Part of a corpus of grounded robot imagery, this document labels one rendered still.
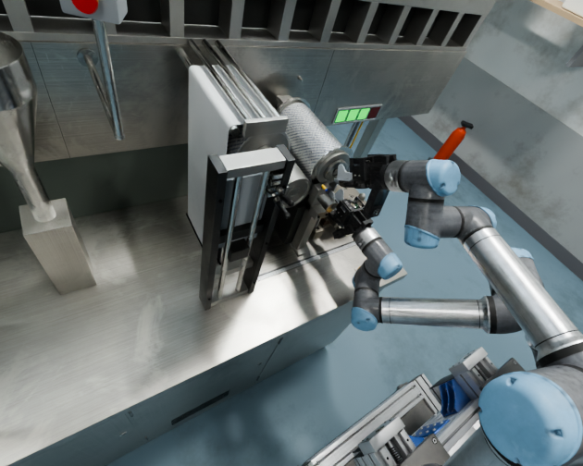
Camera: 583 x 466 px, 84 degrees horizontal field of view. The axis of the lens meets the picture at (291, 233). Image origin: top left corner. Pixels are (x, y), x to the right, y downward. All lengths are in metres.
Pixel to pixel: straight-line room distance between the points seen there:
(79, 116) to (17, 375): 0.64
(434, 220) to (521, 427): 0.38
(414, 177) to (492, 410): 0.44
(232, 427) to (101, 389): 0.99
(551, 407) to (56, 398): 0.95
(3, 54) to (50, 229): 0.34
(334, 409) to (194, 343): 1.16
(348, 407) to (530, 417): 1.48
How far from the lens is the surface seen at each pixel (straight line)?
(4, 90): 0.65
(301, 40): 1.14
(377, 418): 1.82
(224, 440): 1.84
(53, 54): 0.94
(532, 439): 0.61
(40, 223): 0.90
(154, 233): 1.17
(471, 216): 0.83
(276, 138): 0.79
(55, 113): 1.01
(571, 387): 0.64
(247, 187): 0.69
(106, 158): 1.10
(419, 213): 0.75
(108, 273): 1.11
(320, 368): 2.01
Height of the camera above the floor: 1.82
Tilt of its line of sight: 49 degrees down
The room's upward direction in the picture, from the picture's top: 22 degrees clockwise
